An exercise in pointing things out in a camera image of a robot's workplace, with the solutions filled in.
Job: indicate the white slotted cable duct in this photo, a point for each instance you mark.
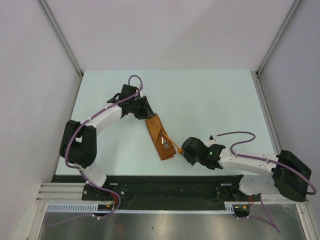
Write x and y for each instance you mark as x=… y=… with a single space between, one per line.
x=103 y=208

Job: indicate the aluminium corner post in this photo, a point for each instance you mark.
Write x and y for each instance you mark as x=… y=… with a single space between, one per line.
x=296 y=4
x=49 y=15

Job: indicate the aluminium front frame rail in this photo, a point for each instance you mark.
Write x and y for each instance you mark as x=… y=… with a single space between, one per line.
x=73 y=192

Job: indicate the left aluminium corner post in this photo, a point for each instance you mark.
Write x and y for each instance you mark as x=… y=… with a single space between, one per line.
x=49 y=15

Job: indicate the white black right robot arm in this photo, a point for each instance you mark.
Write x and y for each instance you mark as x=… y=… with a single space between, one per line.
x=273 y=174

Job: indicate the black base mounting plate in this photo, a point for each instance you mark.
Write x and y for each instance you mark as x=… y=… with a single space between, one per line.
x=159 y=191

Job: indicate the silver metal fork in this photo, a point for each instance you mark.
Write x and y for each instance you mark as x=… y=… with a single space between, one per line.
x=164 y=142

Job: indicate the right aluminium corner post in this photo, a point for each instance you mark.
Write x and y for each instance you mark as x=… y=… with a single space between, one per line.
x=296 y=4

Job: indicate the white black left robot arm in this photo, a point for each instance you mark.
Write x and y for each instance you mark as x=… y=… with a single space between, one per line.
x=79 y=144

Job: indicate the right aluminium side rail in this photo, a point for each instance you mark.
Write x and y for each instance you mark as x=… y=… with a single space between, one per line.
x=271 y=127

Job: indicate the orange-brown cloth napkin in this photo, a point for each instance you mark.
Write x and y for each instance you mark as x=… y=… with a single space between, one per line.
x=155 y=127

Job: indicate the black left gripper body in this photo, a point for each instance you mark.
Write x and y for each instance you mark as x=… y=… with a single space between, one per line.
x=139 y=107

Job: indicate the orange plastic spoon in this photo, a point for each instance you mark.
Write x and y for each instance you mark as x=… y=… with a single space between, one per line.
x=179 y=150

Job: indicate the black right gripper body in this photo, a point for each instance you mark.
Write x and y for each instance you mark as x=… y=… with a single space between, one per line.
x=192 y=159

